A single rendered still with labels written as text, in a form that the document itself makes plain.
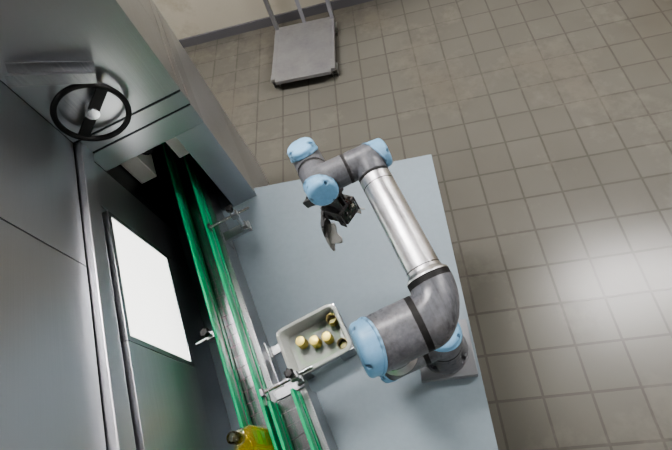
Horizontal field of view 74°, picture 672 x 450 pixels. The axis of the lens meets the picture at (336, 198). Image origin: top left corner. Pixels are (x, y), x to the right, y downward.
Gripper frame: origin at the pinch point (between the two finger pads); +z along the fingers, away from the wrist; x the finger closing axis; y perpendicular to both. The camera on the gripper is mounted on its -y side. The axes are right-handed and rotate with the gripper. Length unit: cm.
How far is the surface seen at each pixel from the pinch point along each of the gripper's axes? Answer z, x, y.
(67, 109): -59, -20, -65
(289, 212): 21, 13, -51
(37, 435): -39, -76, 5
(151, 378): -11, -62, -15
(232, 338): 20, -41, -32
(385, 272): 35.6, 8.2, -4.6
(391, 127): 76, 128, -89
